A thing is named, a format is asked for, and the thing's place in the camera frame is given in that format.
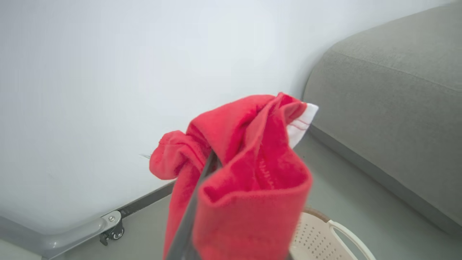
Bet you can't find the red fleece garment white patch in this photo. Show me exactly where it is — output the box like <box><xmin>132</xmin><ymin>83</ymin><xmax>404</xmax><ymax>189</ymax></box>
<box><xmin>149</xmin><ymin>92</ymin><xmax>319</xmax><ymax>260</ymax></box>

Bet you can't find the dark grey wall baseboard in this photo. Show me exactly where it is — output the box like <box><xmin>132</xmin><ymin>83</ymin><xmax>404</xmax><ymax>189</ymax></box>
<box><xmin>117</xmin><ymin>181</ymin><xmax>177</xmax><ymax>219</ymax></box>

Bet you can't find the cream perforated laundry basket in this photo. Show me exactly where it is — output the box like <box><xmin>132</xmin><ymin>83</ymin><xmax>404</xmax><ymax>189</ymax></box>
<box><xmin>289</xmin><ymin>207</ymin><xmax>378</xmax><ymax>260</ymax></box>

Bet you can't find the grey fabric sofa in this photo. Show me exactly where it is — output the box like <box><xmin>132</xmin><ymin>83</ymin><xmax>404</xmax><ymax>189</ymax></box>
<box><xmin>302</xmin><ymin>2</ymin><xmax>462</xmax><ymax>237</ymax></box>

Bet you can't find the small black caster wheel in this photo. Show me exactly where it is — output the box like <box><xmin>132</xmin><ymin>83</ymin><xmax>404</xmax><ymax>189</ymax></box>
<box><xmin>99</xmin><ymin>222</ymin><xmax>125</xmax><ymax>247</ymax></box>

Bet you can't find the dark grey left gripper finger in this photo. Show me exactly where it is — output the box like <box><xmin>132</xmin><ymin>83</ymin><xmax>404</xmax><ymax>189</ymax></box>
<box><xmin>165</xmin><ymin>151</ymin><xmax>219</xmax><ymax>260</ymax></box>

